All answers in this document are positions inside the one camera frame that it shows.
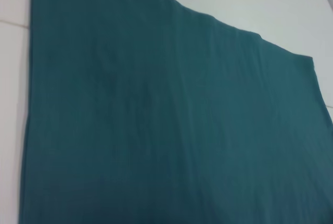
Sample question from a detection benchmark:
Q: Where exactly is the teal t-shirt with FREE print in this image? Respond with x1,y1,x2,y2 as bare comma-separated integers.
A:
17,0,333,224

